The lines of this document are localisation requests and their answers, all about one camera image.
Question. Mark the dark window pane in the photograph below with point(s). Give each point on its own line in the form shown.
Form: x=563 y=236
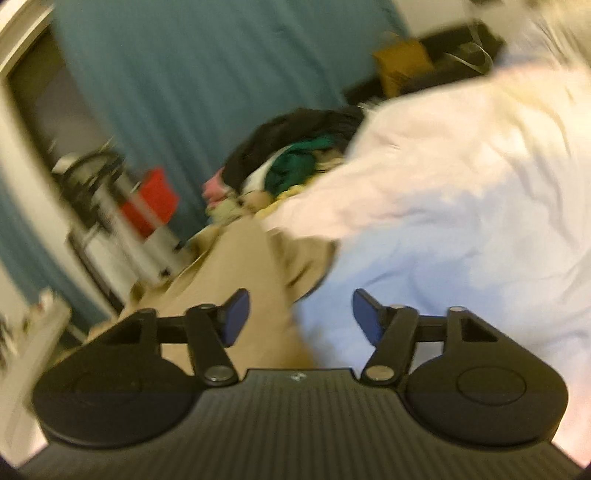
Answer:
x=55 y=114

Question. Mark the red cloth on stand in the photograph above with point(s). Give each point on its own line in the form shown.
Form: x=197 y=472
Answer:
x=150 y=200

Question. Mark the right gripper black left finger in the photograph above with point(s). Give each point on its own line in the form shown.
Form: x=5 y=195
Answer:
x=207 y=330

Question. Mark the teal curtain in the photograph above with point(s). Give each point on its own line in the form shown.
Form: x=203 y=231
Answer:
x=179 y=84

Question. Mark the green garment in pile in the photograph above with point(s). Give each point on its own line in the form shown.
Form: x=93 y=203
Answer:
x=296 y=164

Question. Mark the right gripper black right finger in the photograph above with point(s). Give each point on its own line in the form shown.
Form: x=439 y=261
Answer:
x=395 y=331

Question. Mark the pink garment in pile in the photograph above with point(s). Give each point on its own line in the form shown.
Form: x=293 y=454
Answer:
x=214 y=190

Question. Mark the pastel tie-dye duvet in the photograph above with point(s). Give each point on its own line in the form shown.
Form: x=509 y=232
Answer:
x=475 y=194

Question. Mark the yellow garment in pile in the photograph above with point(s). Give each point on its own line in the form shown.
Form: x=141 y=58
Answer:
x=283 y=197

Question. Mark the white shelf with clutter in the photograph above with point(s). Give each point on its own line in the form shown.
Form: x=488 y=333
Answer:
x=35 y=343

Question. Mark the black bedside furniture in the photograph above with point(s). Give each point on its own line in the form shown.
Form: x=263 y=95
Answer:
x=460 y=52

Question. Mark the teal curtain left window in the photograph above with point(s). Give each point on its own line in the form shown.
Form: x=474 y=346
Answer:
x=33 y=267

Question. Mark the silver tripod stand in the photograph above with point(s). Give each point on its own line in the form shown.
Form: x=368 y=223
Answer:
x=121 y=232

